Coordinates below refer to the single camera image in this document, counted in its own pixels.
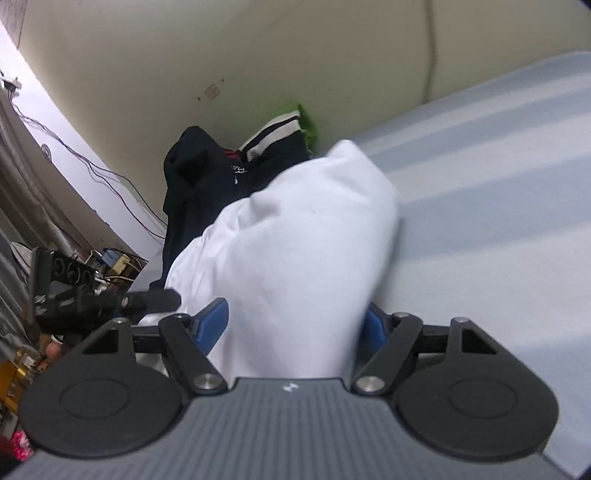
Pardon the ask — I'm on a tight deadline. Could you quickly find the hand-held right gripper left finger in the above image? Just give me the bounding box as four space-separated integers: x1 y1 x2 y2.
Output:
69 298 230 396

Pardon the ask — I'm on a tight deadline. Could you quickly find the green cloth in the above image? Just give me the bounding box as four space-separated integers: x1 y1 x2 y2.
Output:
271 102 322 154

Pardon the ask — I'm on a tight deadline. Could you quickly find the red and black wall cable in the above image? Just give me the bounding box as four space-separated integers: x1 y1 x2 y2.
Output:
8 99 168 240

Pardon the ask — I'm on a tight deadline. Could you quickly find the thin wall cable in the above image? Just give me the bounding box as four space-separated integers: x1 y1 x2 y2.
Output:
421 0 438 104

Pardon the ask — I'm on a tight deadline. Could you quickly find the grey curtain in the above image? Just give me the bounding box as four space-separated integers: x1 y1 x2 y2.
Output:
0 90 75 352

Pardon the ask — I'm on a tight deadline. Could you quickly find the dark garment with striped collar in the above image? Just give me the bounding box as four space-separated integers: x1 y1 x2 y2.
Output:
161 113 311 291

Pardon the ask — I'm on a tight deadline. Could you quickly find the light blue striped bed sheet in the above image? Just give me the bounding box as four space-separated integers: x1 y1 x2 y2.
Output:
355 48 591 480

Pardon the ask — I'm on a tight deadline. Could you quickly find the blue and white box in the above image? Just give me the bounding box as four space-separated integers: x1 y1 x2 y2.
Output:
100 247 136 278

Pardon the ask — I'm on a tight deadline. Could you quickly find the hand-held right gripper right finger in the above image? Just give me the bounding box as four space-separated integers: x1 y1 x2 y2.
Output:
353 302 509 396

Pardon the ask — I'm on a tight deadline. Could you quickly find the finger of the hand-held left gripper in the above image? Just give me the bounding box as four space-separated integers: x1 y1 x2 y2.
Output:
124 288 182 313

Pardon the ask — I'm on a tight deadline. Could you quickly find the white printed t-shirt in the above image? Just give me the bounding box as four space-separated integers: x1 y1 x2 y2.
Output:
139 138 402 382

